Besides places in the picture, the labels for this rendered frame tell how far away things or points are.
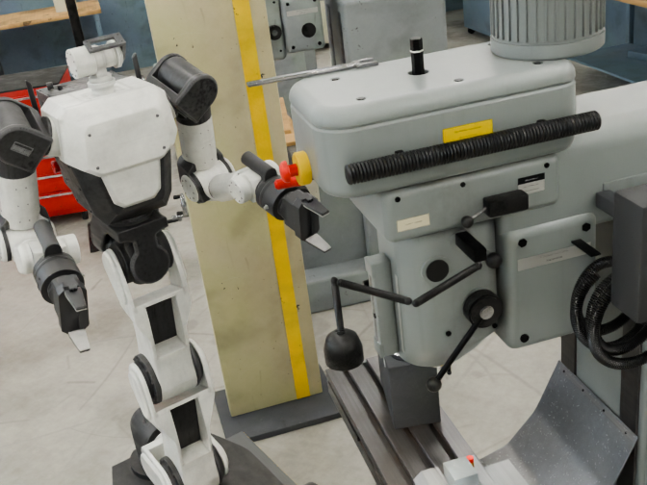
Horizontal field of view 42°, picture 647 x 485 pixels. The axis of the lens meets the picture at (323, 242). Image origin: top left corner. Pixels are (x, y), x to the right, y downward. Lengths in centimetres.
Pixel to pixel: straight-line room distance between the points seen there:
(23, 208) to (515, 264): 112
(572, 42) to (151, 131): 97
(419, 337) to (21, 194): 97
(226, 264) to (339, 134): 214
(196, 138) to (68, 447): 213
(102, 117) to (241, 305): 174
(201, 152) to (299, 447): 176
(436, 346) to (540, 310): 21
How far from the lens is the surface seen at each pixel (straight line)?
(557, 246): 164
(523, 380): 393
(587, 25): 156
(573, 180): 161
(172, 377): 231
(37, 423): 423
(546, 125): 148
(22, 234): 212
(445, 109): 143
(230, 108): 326
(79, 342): 175
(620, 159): 165
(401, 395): 215
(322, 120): 138
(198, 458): 247
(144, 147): 201
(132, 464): 282
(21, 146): 198
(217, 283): 350
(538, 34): 153
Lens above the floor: 229
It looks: 26 degrees down
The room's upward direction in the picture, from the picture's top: 8 degrees counter-clockwise
